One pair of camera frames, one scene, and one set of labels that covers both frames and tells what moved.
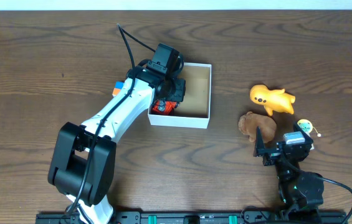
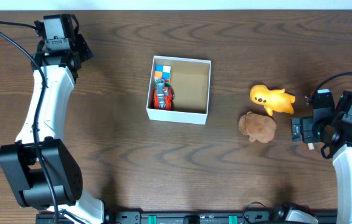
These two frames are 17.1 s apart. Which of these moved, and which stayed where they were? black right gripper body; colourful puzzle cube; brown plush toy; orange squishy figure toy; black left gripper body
Moved: colourful puzzle cube; black left gripper body; black right gripper body
Stayed: orange squishy figure toy; brown plush toy
